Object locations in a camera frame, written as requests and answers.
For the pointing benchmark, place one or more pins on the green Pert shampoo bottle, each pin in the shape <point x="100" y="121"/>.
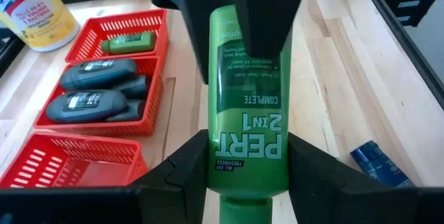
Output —
<point x="130" y="43"/>
<point x="248" y="140"/>

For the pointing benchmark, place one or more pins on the red plastic slotted basket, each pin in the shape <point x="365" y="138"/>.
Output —
<point x="163" y="33"/>
<point x="86" y="172"/>
<point x="145" y="127"/>

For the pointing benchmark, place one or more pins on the navy blue toiletry tube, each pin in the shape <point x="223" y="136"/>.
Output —
<point x="378" y="165"/>

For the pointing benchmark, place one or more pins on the black slotted stand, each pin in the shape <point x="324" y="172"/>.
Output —
<point x="430" y="9"/>

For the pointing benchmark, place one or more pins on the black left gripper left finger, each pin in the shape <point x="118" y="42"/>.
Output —
<point x="173" y="196"/>

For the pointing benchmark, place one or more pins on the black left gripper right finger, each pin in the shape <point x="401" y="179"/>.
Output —
<point x="329" y="196"/>

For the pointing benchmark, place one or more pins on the grey body wash bottle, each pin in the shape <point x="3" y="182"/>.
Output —
<point x="133" y="110"/>
<point x="86" y="106"/>
<point x="97" y="75"/>
<point x="137" y="88"/>

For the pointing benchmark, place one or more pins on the Lysol wipes canister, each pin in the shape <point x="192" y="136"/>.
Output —
<point x="38" y="19"/>

